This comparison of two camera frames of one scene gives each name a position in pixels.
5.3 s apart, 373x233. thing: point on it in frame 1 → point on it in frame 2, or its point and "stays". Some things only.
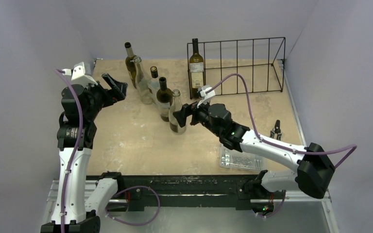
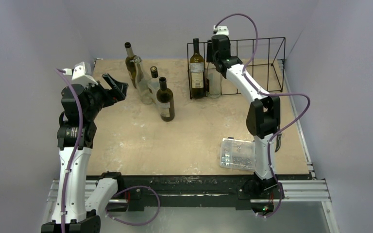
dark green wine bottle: (196, 70) stays
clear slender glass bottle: (176, 106) → (213, 81)
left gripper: (111, 95) stays
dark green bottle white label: (164, 98) stays
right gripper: (192, 112) → (212, 54)
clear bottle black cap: (153, 85) stays
